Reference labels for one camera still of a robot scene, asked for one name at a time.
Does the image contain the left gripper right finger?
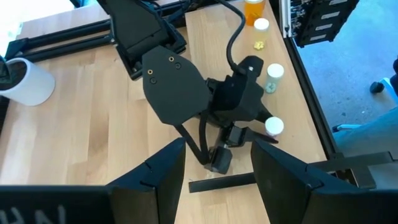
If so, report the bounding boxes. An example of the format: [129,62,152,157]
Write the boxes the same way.
[251,140,398,224]

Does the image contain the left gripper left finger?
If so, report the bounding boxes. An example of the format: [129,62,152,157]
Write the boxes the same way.
[0,138,187,224]

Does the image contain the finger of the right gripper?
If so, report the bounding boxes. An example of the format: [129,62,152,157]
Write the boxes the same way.
[245,127,279,144]
[258,104,274,121]

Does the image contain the small pink pill bottle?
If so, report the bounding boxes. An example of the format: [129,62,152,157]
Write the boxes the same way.
[264,116,285,138]

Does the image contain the small green pill bottle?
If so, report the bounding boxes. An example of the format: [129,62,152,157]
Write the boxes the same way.
[264,63,285,95]

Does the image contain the small yellow pill bottle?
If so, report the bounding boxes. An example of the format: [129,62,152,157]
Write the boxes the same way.
[252,17,271,51]

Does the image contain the large orange pill bottle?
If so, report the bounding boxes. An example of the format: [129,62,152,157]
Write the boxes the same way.
[243,0,267,27]

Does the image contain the person's leg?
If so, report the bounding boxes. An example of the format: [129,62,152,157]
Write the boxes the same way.
[331,105,398,156]

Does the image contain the black equipment rack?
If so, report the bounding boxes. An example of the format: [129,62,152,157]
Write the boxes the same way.
[290,0,360,48]

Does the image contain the black chair caster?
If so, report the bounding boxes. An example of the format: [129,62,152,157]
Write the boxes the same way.
[369,81,386,94]

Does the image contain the green plant in white pot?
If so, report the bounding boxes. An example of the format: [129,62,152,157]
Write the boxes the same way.
[0,55,56,107]

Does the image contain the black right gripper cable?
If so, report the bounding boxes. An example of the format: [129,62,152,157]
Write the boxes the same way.
[217,0,247,73]

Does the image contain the aluminium frame bar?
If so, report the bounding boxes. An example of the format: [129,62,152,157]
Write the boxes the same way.
[277,0,295,40]

